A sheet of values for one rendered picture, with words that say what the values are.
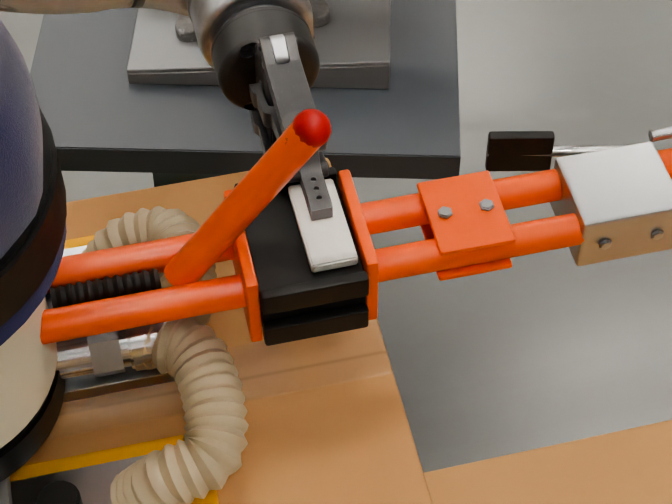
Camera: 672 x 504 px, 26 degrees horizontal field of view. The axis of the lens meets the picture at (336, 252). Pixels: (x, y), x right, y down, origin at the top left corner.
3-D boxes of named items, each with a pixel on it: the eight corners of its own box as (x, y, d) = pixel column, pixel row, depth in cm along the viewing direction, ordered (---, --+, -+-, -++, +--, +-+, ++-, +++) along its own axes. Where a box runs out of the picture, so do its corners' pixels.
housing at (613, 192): (577, 272, 97) (585, 228, 93) (545, 197, 101) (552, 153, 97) (676, 253, 98) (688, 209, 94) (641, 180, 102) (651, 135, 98)
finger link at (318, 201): (315, 161, 96) (315, 129, 94) (333, 217, 93) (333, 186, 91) (293, 165, 96) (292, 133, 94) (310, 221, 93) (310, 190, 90)
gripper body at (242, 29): (308, -12, 104) (339, 76, 99) (310, 74, 111) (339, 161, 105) (205, 4, 103) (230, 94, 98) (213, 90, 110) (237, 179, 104)
